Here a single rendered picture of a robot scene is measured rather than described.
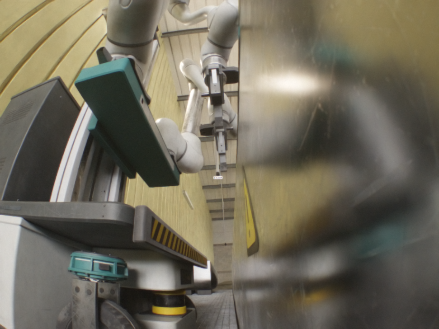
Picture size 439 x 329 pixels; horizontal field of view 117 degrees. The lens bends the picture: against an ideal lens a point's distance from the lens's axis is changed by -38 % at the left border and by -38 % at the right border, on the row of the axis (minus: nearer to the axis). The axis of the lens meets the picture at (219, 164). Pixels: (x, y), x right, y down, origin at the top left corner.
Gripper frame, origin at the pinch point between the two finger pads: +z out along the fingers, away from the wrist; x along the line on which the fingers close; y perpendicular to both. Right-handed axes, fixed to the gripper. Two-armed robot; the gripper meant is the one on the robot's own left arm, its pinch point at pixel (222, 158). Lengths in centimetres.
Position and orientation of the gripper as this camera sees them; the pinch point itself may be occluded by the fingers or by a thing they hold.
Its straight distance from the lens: 84.9
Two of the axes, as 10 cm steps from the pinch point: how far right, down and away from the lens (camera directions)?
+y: 10.0, -0.8, -0.3
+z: 0.6, 8.6, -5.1
